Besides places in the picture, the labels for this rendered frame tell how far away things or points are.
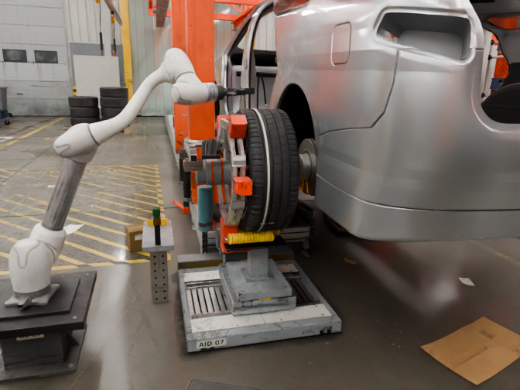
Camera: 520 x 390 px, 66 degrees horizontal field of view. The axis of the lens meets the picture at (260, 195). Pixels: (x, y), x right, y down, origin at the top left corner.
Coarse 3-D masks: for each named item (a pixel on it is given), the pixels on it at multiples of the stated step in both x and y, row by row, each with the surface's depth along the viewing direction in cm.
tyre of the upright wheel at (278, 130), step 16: (240, 112) 206; (256, 112) 201; (272, 112) 203; (256, 128) 190; (272, 128) 192; (288, 128) 194; (256, 144) 186; (272, 144) 188; (288, 144) 191; (256, 160) 185; (272, 160) 187; (288, 160) 188; (256, 176) 185; (272, 176) 187; (288, 176) 189; (256, 192) 187; (272, 192) 189; (288, 192) 192; (256, 208) 191; (272, 208) 193; (288, 208) 196; (240, 224) 218; (256, 224) 201; (272, 224) 204; (288, 224) 207
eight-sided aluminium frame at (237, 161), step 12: (228, 120) 215; (228, 132) 194; (240, 144) 191; (240, 156) 188; (240, 168) 192; (228, 192) 235; (228, 204) 231; (240, 204) 193; (228, 216) 205; (240, 216) 203
